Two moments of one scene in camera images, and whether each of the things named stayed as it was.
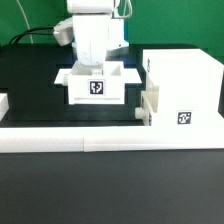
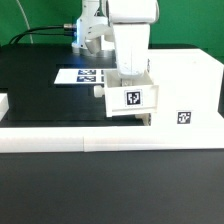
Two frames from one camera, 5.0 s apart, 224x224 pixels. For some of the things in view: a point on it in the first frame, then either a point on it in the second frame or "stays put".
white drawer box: (102, 85) to (128, 96)
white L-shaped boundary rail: (60, 139) stays put
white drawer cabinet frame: (188, 87) stays put
